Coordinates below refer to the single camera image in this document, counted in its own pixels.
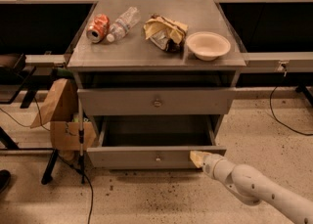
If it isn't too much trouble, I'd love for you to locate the grey drawer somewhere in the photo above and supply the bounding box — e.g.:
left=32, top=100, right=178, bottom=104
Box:
left=87, top=115, right=226, bottom=170
left=77, top=88, right=236, bottom=115

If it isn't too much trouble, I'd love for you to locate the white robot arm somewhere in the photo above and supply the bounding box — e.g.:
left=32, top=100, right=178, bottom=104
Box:
left=190, top=151, right=313, bottom=224

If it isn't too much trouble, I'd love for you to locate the grey drawer cabinet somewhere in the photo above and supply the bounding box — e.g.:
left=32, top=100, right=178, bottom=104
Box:
left=67, top=0, right=247, bottom=131

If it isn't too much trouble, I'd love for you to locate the white paper bowl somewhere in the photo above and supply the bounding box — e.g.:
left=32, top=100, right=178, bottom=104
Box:
left=186, top=31, right=231, bottom=61

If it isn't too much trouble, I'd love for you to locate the crumpled yellow chip bag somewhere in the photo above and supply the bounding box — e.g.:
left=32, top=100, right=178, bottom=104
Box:
left=144, top=15, right=189, bottom=53

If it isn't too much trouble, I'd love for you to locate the silver black tripod pole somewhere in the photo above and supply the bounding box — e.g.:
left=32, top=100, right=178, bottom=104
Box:
left=78, top=99, right=85, bottom=184

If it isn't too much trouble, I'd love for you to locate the brown cardboard box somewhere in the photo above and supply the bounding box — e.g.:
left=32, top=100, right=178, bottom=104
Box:
left=30, top=78, right=98, bottom=152

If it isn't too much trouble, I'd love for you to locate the clear plastic water bottle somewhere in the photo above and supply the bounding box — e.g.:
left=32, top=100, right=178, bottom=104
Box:
left=107, top=7, right=141, bottom=42

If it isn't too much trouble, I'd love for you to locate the crushed orange soda can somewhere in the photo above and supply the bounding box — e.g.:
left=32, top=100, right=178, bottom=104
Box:
left=86, top=14, right=110, bottom=43

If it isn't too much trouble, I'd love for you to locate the black stand left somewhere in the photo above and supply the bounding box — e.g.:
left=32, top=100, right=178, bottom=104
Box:
left=0, top=53, right=59, bottom=185

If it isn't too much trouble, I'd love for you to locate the black floor cable right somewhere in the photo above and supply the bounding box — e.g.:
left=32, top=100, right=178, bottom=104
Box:
left=269, top=85, right=313, bottom=137

